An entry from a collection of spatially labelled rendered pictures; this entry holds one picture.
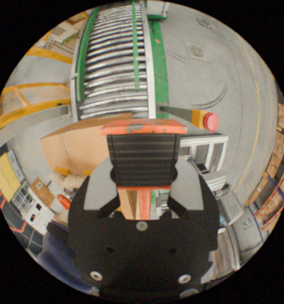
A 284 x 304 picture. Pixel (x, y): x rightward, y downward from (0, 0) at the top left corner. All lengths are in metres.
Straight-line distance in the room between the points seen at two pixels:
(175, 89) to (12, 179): 8.16
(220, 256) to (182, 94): 1.56
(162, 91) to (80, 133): 1.18
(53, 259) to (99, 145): 0.40
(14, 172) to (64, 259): 7.43
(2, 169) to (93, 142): 7.41
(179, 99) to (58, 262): 1.63
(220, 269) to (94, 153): 0.68
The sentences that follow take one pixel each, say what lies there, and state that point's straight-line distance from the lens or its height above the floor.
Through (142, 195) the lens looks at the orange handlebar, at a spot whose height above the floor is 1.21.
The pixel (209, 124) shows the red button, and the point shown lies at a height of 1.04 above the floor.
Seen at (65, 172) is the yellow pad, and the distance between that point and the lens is 0.43.
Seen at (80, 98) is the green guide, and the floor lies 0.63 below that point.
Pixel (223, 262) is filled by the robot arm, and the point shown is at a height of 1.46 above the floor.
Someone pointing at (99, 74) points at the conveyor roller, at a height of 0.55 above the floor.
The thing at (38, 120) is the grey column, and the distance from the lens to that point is 1.39.
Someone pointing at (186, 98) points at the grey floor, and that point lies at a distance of 1.44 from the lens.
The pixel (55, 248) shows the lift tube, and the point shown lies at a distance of 0.35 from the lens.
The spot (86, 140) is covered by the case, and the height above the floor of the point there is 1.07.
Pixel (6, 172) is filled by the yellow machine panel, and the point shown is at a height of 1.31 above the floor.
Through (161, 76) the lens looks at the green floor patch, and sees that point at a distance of 1.39.
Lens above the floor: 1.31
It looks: 63 degrees down
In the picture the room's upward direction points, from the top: 177 degrees counter-clockwise
